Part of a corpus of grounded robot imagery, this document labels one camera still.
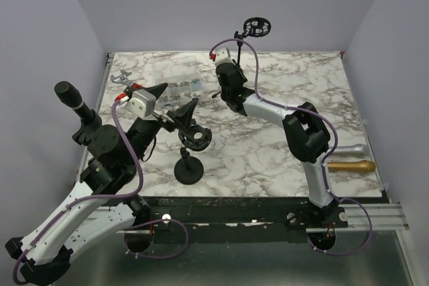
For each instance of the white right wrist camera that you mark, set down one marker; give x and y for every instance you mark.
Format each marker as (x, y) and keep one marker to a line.
(221, 56)

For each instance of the black tripod microphone stand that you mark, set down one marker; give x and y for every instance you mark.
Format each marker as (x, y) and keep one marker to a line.
(255, 27)

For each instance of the black front mounting rail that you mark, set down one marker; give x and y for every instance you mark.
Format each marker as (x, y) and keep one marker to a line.
(217, 220)

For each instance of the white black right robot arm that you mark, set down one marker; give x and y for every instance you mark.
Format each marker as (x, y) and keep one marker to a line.
(306, 135)

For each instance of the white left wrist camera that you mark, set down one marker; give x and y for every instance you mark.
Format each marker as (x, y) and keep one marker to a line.
(142, 104)

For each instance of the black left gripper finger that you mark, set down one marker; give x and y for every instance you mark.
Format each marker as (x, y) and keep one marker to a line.
(156, 91)
(182, 116)

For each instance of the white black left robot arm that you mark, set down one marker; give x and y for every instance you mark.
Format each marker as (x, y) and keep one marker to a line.
(96, 207)

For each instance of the red handled adjustable wrench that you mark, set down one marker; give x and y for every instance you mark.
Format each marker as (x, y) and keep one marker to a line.
(123, 78)

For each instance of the black microphone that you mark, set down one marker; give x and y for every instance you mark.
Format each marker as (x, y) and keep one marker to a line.
(71, 97)

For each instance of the clear plastic screw organizer box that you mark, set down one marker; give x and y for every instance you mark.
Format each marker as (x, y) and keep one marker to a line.
(183, 77)

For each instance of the silver microphone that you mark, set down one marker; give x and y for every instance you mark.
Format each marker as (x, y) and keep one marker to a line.
(356, 150)

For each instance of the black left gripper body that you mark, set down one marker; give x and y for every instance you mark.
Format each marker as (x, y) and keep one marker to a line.
(171, 126)

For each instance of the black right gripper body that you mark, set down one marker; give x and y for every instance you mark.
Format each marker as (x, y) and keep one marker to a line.
(240, 78)

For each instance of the gold microphone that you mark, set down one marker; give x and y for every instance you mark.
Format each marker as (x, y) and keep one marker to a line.
(363, 166)

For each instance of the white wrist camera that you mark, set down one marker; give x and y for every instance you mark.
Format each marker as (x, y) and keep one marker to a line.
(142, 104)
(221, 56)

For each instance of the black round-base shock mount stand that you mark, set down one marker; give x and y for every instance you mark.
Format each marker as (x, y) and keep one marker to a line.
(188, 170)

